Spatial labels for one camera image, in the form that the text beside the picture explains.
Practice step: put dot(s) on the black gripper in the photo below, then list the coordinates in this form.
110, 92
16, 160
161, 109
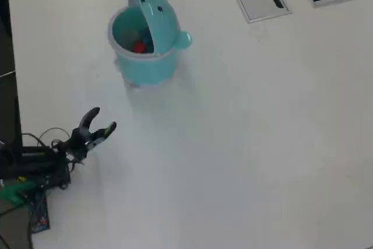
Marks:
77, 144

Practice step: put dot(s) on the red lego block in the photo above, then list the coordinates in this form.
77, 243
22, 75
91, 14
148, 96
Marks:
140, 47

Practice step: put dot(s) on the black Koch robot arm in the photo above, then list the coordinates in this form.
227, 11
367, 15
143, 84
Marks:
32, 158

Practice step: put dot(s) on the teal bin with swing lid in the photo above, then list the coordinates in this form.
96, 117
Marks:
145, 68

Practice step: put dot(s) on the yellow connector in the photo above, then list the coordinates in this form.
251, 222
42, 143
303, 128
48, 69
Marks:
21, 178

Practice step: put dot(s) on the blue circuit board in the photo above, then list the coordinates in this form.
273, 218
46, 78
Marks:
39, 214

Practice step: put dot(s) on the green table clamp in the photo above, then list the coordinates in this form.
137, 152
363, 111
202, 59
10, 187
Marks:
14, 192

